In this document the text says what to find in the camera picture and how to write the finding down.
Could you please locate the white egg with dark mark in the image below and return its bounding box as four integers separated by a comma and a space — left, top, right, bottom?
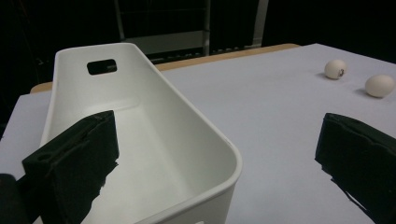
324, 59, 348, 80

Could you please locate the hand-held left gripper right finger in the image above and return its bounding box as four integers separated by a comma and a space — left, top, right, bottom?
315, 112, 396, 224

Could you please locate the white table cover sheet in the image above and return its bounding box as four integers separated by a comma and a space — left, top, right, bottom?
0, 43, 396, 224

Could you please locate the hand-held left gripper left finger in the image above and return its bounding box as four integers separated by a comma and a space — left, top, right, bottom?
21, 110, 120, 224

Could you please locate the plain white egg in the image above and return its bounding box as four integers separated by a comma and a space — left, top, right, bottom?
364, 74, 396, 99

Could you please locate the white plastic bin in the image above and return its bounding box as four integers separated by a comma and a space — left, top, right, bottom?
39, 42, 244, 224

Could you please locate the white metal stand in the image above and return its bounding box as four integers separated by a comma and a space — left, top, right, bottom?
113, 0, 270, 57

